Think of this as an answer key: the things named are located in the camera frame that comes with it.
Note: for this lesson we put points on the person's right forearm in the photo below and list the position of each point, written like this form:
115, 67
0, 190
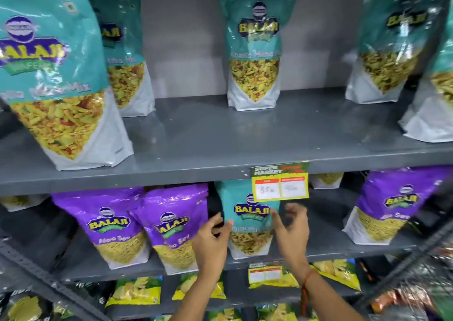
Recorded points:
329, 297

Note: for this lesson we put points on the person's right hand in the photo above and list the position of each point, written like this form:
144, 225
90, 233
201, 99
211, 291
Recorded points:
295, 241

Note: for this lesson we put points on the grey metal shelf board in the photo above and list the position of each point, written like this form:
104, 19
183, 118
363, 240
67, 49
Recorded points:
237, 290
325, 236
212, 144

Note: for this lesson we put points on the person's left forearm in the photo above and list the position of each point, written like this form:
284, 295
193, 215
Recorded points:
200, 297

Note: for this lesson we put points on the large teal snack pouch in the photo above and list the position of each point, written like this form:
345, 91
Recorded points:
53, 55

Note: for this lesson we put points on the row of yellow chip packets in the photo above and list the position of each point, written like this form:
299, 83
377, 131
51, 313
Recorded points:
136, 290

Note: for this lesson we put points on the grey perforated rack strut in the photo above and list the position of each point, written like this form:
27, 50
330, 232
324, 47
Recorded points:
407, 260
53, 285

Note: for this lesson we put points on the shiny orange snack packets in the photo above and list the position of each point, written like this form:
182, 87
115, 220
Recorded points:
407, 296

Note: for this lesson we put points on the purple snack pouch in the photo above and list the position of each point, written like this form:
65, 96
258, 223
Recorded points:
106, 221
173, 225
393, 204

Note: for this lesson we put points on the person's left thumb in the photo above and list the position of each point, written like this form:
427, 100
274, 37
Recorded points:
227, 229

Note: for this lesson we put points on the yellow price tag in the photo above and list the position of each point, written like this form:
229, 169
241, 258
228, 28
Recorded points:
279, 186
264, 274

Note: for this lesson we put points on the person's left hand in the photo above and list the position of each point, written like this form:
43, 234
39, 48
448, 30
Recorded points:
210, 250

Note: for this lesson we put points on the red thread wristband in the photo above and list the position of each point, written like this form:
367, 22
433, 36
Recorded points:
306, 285

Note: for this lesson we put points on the person's right thumb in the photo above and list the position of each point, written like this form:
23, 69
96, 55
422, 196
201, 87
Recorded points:
277, 222

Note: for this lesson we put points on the white-bottomed snack pouch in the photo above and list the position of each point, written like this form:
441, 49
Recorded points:
19, 201
327, 180

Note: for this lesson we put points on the black chip packet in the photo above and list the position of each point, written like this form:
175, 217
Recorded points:
76, 303
24, 308

